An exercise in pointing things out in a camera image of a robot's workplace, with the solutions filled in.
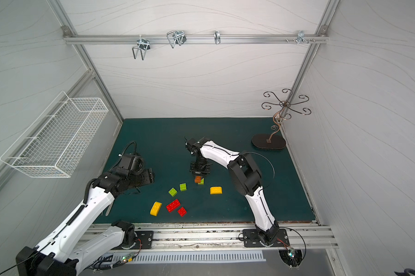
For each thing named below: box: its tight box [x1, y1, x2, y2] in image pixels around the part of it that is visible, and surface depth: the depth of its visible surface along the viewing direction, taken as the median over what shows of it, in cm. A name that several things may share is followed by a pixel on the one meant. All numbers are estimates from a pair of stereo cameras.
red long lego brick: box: [165, 198, 182, 213], surface depth 84 cm
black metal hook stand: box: [251, 88, 313, 150], surface depth 106 cm
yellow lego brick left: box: [149, 201, 163, 217], surface depth 83 cm
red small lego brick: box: [177, 206, 188, 218], surface depth 82 cm
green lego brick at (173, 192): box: [168, 187, 178, 198], surface depth 88 cm
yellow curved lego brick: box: [209, 186, 223, 195], surface depth 89 cm
